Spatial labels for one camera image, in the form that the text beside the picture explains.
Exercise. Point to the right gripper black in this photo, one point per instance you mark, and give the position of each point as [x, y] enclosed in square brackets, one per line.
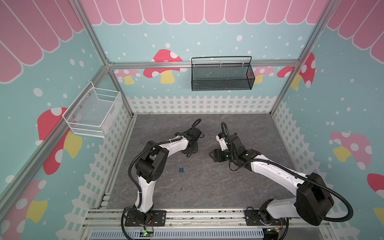
[218, 154]

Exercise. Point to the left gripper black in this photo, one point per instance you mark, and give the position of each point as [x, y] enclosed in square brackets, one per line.
[195, 150]

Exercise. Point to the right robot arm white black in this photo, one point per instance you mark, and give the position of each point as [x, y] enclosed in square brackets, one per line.
[310, 201]

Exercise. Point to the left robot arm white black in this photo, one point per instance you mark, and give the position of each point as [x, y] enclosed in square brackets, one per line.
[147, 167]

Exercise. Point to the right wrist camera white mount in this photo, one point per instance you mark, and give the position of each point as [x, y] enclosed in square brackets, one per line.
[221, 139]

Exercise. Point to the black mesh wall basket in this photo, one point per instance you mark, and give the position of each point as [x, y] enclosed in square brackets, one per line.
[227, 73]

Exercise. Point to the grey vented cable duct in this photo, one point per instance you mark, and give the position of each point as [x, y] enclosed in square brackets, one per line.
[197, 234]

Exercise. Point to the white mesh wall basket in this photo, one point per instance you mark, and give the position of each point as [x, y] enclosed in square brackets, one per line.
[93, 112]

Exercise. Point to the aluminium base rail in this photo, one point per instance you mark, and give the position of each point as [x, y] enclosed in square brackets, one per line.
[223, 218]

